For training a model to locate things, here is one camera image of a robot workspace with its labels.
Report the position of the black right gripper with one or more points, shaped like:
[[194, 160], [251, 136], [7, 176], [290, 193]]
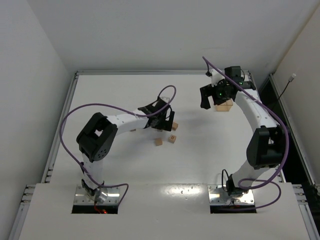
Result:
[[208, 91]]

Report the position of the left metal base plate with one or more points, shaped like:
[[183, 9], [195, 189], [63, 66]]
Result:
[[103, 197]]

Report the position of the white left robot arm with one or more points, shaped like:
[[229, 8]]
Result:
[[97, 136]]

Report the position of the metal base plate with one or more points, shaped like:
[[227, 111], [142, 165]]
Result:
[[218, 197], [103, 197]]

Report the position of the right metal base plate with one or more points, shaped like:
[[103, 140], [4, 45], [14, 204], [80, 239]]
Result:
[[218, 197]]

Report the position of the clear plastic block container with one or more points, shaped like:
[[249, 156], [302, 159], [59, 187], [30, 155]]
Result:
[[225, 106]]

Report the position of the wood block with bars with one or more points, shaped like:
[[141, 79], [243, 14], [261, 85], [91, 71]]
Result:
[[172, 138]]

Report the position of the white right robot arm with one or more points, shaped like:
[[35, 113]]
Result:
[[269, 143]]

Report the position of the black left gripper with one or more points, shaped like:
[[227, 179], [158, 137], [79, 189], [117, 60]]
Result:
[[162, 120]]

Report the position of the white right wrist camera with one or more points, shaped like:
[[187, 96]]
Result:
[[215, 76]]

